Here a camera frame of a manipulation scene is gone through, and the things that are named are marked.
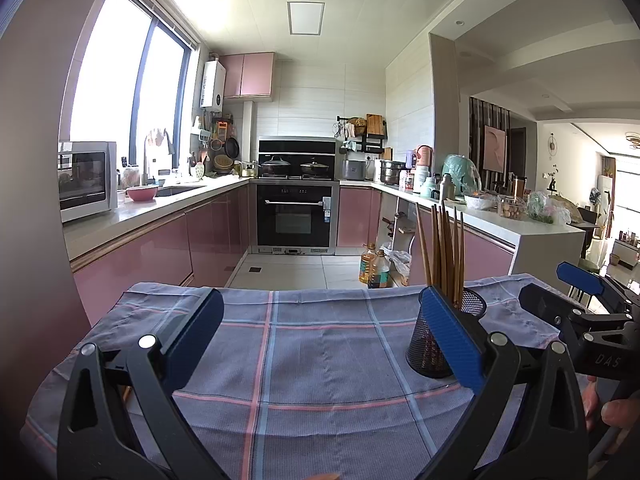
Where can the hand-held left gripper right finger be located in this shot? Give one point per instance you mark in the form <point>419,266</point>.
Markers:
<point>450,332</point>

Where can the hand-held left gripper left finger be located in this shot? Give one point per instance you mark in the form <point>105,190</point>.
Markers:
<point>192,340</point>

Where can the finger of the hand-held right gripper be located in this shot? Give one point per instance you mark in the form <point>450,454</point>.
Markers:
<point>547,307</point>
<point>580,280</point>

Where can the black mesh utensil holder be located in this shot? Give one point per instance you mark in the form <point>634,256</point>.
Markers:
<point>425,350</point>

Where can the bunch of wooden chopsticks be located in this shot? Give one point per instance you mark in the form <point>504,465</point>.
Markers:
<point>447,275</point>

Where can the person's right hand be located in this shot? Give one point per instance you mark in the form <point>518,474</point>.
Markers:
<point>622,412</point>

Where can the pink base cabinet peninsula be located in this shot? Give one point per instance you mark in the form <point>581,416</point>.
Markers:
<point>490,255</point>

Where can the plastic bag with greens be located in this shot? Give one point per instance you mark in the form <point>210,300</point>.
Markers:
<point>547,207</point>

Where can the clear plastic bag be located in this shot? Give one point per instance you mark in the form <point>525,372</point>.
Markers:
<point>400,265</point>

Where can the pink base cabinet with sink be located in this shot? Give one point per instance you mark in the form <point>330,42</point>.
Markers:
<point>150,255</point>

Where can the glass jar with nuts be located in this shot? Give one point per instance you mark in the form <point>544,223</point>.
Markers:
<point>511,208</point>

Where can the white bowl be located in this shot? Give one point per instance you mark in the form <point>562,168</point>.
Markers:
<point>480,202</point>

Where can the grey plaid table cloth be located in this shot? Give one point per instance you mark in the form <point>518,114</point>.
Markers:
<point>325,360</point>

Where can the dark steel thermos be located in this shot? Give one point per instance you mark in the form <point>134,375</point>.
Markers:
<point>447,187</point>

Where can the pink bowl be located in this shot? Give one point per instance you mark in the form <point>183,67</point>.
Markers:
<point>142,193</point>

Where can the black integrated stove oven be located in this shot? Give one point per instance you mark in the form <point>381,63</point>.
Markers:
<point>295,220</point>

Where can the green wrapped appliance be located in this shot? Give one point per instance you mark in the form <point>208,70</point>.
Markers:
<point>460,172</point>

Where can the steel steamer pot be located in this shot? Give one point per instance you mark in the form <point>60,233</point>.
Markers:
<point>392,172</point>

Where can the woven basket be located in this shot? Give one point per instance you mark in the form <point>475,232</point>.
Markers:
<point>224,164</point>

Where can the pink electric kettle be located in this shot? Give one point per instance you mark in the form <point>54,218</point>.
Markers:
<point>424,155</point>

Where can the striped room divider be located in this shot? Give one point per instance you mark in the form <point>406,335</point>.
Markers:
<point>477,120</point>

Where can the black wok with lid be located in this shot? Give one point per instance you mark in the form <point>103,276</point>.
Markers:
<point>275,166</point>

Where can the silver microwave oven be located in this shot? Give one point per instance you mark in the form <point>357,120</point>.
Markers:
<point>82,180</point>

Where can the hanging black frying pan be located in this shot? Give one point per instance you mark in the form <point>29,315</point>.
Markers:
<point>231,148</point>

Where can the black pot with glass lid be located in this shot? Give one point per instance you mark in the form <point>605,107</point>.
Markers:
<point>315,167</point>

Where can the large kitchen window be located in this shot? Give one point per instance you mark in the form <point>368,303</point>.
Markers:
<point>110,75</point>

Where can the square ceiling light panel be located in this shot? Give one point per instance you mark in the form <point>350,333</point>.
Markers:
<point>306,18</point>

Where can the wall clock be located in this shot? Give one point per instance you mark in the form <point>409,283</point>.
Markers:
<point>552,142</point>

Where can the pink wall picture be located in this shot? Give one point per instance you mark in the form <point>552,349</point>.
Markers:
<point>494,147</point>

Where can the black wall rack with boards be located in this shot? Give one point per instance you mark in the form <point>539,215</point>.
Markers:
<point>371,135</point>

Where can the white wall water heater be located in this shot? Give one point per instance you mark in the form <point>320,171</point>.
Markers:
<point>212,85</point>

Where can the pink wall cabinet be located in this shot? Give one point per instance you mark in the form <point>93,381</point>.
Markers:
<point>250,75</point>

